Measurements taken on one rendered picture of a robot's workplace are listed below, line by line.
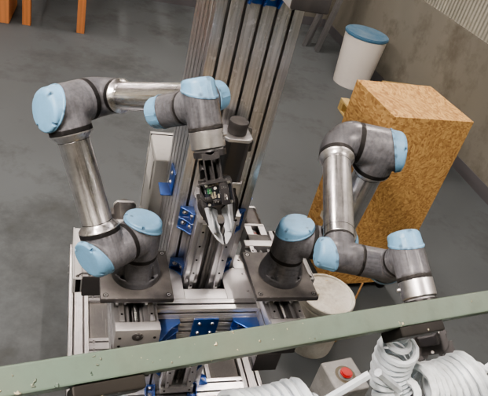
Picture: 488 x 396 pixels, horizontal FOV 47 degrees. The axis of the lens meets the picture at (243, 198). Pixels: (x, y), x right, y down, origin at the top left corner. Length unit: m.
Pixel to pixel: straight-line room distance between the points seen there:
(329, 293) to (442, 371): 2.43
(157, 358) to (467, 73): 5.45
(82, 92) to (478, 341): 2.95
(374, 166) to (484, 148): 3.88
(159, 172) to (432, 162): 1.67
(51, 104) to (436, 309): 1.16
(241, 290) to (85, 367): 1.61
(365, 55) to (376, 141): 4.95
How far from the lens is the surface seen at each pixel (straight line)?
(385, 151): 1.58
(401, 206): 3.31
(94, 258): 1.58
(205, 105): 1.17
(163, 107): 1.24
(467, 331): 3.86
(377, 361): 0.58
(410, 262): 1.26
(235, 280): 2.03
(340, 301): 3.01
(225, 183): 1.17
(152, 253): 1.72
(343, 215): 1.37
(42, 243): 3.50
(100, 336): 2.74
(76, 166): 1.56
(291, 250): 1.82
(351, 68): 6.57
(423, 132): 3.05
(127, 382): 0.41
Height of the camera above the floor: 2.30
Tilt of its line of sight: 34 degrees down
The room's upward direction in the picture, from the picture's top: 15 degrees clockwise
